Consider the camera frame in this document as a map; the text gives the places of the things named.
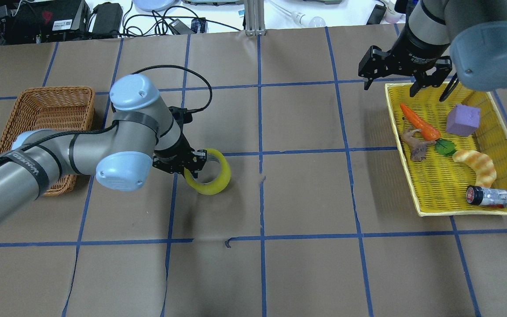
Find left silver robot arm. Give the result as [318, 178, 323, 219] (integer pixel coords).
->
[0, 70, 207, 225]

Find black computer box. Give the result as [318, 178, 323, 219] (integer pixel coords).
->
[7, 0, 90, 44]

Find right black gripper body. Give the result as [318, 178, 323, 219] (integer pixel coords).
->
[358, 45, 453, 88]

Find yellow tape roll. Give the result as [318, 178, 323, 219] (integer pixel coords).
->
[183, 148, 231, 196]

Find toy croissant bread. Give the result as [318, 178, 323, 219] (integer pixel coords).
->
[452, 150, 497, 188]

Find brown wicker basket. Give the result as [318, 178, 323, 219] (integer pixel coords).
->
[0, 86, 96, 197]

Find blue plastic plate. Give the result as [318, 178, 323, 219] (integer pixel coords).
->
[132, 0, 178, 12]

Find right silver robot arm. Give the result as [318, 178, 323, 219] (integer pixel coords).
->
[358, 0, 507, 102]

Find aluminium frame post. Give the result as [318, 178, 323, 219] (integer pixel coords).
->
[243, 0, 266, 36]

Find white light bulb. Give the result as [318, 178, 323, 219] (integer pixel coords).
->
[268, 0, 327, 28]

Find black power adapter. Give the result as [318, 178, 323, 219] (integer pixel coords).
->
[91, 2, 123, 38]

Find purple foam block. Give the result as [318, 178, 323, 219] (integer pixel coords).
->
[445, 104, 481, 137]

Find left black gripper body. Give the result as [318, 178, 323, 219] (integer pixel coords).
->
[152, 149, 201, 174]

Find yellow woven basket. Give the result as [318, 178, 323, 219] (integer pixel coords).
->
[384, 83, 507, 217]

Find orange toy carrot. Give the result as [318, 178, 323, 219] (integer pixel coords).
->
[400, 103, 442, 142]

